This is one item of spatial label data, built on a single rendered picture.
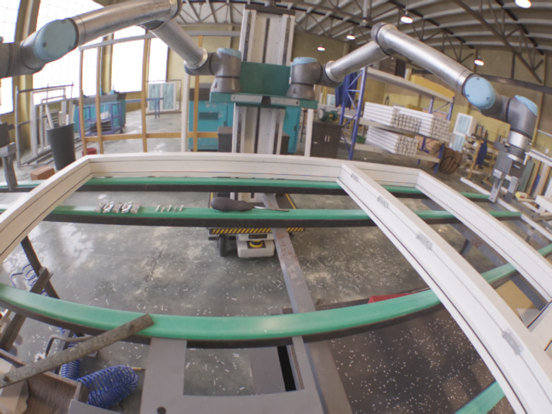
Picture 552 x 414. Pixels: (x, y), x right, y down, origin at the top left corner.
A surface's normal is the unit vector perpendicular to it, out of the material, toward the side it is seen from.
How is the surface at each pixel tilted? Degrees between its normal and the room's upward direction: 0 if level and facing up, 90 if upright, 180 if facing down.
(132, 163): 90
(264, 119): 90
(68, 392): 0
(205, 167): 90
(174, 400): 0
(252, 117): 90
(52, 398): 0
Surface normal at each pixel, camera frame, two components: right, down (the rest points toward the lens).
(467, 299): -0.98, -0.02
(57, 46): 0.97, 0.22
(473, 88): -0.90, 0.15
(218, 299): 0.10, -0.88
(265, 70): 0.22, 0.47
